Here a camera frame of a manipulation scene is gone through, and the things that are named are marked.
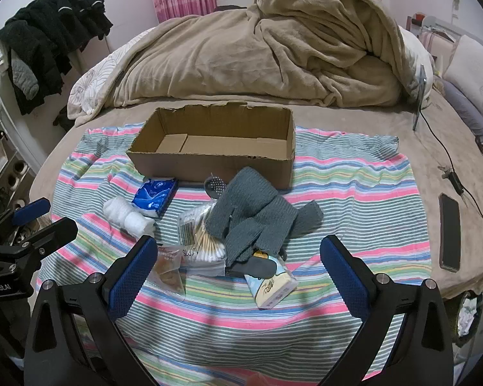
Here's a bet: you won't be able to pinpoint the beige floral pillow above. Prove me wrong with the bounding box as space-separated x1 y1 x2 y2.
443 34 483 137

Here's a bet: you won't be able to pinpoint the black charger adapter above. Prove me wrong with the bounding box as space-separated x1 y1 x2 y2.
439 166 464 194

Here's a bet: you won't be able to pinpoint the white cotton pads roll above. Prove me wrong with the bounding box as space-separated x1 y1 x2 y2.
102 196 156 237

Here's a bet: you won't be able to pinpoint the grey pillow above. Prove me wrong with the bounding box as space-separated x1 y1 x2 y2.
439 78 483 149

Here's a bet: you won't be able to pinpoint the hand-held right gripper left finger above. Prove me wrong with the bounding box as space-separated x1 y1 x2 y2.
24 235 174 386

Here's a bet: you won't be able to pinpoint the floral quilt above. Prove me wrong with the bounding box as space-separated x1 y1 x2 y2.
67 28 157 121

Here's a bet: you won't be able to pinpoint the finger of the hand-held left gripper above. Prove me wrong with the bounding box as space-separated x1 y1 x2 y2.
11 197 51 226
8 216 78 258

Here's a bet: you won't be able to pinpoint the beige fleece blanket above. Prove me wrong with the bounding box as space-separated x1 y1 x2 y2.
73 0 405 127

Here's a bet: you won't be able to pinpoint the grey knitted gloves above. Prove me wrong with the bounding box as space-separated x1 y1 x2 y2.
205 166 323 264

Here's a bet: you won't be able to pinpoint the black clothes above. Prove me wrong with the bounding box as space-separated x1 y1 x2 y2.
0 0 113 115

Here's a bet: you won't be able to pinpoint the taupe bed sheet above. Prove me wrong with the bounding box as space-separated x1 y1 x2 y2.
28 92 483 290

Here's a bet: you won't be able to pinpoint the black phone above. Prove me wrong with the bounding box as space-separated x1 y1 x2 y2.
439 193 462 272

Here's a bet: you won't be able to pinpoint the striped cloth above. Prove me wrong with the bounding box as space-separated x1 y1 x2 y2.
36 126 433 386

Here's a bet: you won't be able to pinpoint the cluttered shelf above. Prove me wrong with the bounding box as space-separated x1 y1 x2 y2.
0 100 25 218

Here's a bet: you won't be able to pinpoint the grey quilted garment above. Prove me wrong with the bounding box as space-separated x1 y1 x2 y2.
10 54 39 99

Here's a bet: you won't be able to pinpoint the dark tablet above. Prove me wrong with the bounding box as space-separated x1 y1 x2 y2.
412 64 428 131

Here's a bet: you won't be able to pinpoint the grey hair brush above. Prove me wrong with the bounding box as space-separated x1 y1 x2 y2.
203 173 227 200

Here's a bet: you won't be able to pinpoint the cardboard box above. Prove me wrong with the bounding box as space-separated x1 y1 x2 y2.
126 102 296 190

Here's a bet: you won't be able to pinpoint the dark object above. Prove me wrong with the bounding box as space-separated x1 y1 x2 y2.
225 255 282 278

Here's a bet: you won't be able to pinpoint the yellow tissue pack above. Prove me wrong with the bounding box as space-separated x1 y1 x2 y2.
243 250 298 310

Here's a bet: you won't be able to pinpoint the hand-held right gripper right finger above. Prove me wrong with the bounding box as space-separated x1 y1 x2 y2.
320 235 455 386

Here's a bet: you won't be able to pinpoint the black cable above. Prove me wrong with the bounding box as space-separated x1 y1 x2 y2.
421 108 483 226

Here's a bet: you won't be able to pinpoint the cotton swab bag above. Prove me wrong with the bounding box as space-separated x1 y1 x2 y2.
178 203 228 268

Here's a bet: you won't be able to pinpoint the clear snack packet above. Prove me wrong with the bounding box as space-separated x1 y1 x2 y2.
151 245 186 300

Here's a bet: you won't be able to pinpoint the blue tissue packet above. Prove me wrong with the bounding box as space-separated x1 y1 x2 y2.
132 178 179 218

